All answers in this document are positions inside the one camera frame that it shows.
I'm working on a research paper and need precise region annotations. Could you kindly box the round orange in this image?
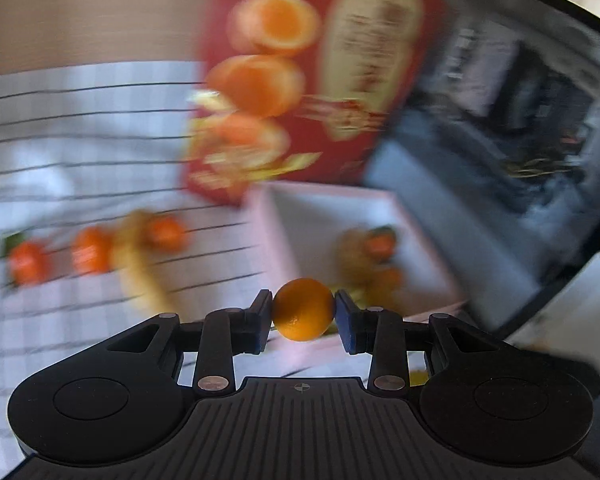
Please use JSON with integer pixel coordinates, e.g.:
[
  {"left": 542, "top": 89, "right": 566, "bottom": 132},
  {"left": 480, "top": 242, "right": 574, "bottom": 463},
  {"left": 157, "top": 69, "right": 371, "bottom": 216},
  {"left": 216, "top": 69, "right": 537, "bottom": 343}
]
[
  {"left": 146, "top": 215, "right": 188, "bottom": 253},
  {"left": 72, "top": 226, "right": 115, "bottom": 275}
]

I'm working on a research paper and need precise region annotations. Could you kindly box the small yellow-orange orange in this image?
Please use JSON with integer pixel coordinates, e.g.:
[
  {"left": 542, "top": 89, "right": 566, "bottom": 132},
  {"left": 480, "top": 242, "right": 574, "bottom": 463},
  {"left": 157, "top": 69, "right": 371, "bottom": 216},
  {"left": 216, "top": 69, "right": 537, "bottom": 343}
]
[{"left": 271, "top": 277, "right": 337, "bottom": 343}]

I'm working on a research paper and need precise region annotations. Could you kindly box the white black checked cloth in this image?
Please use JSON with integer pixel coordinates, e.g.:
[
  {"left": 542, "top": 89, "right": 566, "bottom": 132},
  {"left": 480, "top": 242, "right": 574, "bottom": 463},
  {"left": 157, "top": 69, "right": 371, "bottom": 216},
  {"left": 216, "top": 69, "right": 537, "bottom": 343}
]
[{"left": 0, "top": 62, "right": 281, "bottom": 480}]

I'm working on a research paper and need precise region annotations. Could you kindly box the orange with green leaf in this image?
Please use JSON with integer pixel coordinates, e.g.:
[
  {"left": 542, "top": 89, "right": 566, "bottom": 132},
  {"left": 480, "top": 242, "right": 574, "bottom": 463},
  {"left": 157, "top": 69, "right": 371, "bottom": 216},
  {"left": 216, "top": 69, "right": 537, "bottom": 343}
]
[{"left": 7, "top": 241, "right": 48, "bottom": 287}]

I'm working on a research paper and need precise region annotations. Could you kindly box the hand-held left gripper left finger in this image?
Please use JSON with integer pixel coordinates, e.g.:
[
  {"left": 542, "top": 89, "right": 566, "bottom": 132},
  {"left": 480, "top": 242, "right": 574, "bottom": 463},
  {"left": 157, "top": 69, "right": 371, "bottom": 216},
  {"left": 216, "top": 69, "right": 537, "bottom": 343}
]
[{"left": 105, "top": 289, "right": 274, "bottom": 395}]

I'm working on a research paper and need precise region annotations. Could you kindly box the spotted straight yellow banana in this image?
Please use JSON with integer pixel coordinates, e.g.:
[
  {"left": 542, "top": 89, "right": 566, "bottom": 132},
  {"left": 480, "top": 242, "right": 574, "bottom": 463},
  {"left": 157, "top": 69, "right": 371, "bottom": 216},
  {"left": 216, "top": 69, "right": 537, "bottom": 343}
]
[{"left": 112, "top": 210, "right": 178, "bottom": 316}]

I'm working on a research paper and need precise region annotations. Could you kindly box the black framed glass screen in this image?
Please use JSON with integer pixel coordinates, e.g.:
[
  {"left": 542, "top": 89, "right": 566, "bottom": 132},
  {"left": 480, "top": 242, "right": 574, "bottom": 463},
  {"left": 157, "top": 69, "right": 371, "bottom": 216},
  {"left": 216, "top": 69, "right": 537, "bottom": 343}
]
[{"left": 362, "top": 0, "right": 600, "bottom": 341}]

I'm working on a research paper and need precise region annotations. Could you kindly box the pink cardboard box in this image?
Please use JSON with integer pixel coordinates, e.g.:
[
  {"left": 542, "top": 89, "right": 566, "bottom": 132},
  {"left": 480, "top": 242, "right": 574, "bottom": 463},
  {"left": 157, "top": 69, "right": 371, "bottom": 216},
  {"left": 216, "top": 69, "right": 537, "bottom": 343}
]
[{"left": 240, "top": 180, "right": 471, "bottom": 378}]

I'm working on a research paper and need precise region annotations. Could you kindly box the red box with orange print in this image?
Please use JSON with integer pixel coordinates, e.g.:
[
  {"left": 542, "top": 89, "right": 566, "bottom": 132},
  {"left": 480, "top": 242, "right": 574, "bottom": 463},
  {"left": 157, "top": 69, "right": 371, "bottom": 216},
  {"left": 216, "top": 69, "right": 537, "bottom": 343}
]
[{"left": 180, "top": 0, "right": 448, "bottom": 208}]

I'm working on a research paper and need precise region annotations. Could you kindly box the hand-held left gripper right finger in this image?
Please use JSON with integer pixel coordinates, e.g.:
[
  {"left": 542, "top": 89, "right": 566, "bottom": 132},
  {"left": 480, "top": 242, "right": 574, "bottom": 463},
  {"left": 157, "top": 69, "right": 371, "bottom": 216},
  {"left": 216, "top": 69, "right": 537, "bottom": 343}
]
[{"left": 334, "top": 289, "right": 503, "bottom": 395}]

